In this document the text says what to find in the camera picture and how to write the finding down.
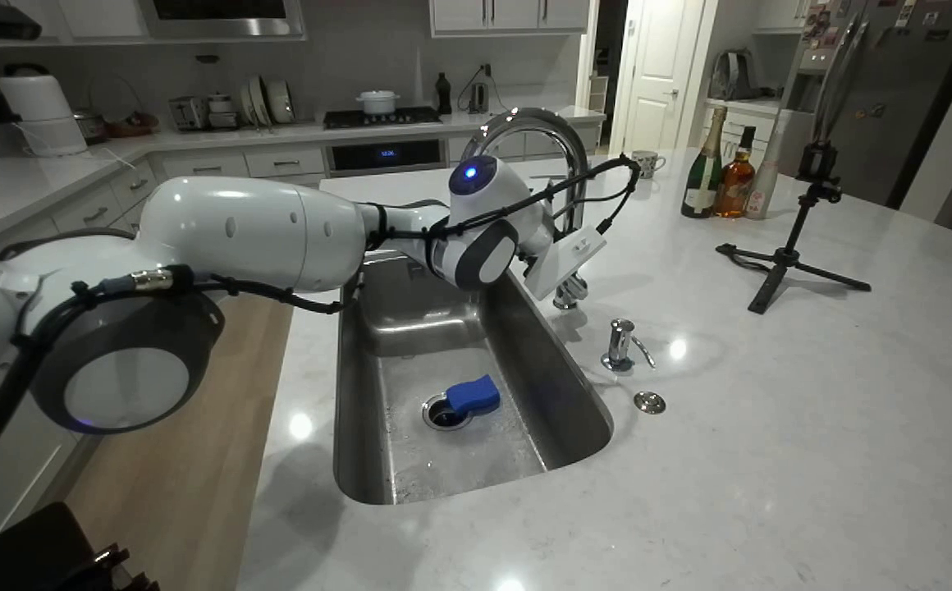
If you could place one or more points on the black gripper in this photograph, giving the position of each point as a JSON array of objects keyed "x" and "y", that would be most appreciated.
[{"x": 539, "y": 281}]

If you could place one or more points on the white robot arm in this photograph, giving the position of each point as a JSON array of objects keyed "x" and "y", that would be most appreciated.
[{"x": 256, "y": 232}]

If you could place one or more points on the blue sponge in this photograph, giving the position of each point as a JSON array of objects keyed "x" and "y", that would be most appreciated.
[{"x": 475, "y": 396}]

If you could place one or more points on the small patterned cup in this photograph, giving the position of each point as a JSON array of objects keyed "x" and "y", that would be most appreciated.
[{"x": 649, "y": 165}]

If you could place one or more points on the stainless steel sink basin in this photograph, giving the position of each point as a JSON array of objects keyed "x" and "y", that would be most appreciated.
[{"x": 496, "y": 437}]

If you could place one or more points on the round chrome counter cap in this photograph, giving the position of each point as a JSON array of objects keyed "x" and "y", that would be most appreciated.
[{"x": 651, "y": 400}]

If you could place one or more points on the chrome gooseneck faucet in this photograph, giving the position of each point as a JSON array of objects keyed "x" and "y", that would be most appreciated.
[{"x": 546, "y": 115}]

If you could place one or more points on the green wine bottle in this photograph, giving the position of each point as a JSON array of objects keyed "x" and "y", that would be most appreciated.
[{"x": 699, "y": 174}]

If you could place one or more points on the grey pitcher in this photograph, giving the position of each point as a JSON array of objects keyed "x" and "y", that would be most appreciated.
[{"x": 479, "y": 88}]

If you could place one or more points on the black stove with oven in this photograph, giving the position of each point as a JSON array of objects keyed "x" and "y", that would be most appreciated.
[{"x": 382, "y": 156}]

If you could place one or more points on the small dark bottle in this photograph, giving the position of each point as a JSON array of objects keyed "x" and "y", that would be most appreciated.
[{"x": 444, "y": 95}]

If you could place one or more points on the amber liquor bottle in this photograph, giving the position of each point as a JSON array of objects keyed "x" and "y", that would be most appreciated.
[{"x": 737, "y": 180}]

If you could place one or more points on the white interior door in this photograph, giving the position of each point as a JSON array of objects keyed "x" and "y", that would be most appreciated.
[{"x": 659, "y": 76}]

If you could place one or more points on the white cooking pot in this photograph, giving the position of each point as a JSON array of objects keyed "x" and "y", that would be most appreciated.
[{"x": 376, "y": 104}]

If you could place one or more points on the grey electric kettle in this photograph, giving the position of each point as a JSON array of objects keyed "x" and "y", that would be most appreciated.
[{"x": 732, "y": 73}]

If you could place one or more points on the white base cabinet run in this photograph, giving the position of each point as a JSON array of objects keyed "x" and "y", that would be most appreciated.
[{"x": 280, "y": 162}]

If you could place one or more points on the white stacked plates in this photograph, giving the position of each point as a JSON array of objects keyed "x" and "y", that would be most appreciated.
[{"x": 267, "y": 101}]

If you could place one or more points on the small countertop jar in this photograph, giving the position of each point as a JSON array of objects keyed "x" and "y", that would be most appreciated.
[{"x": 220, "y": 113}]

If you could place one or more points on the stainless steel fridge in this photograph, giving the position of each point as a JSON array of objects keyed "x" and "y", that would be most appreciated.
[{"x": 905, "y": 101}]

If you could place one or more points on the stainless range hood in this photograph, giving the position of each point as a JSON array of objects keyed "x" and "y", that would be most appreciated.
[{"x": 224, "y": 21}]

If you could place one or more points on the white paper towel roll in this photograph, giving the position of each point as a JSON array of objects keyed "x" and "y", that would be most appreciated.
[{"x": 36, "y": 109}]

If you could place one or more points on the black equipment case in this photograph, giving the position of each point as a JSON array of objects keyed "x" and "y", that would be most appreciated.
[{"x": 18, "y": 560}]

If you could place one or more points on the white wrist camera mount plate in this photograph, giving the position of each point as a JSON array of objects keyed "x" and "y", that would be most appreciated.
[{"x": 568, "y": 261}]

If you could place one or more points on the black camera tripod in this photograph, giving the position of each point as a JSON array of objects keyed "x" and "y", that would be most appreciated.
[{"x": 790, "y": 257}]

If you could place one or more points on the white wall cabinets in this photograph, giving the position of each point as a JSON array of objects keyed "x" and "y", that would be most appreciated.
[{"x": 496, "y": 14}]

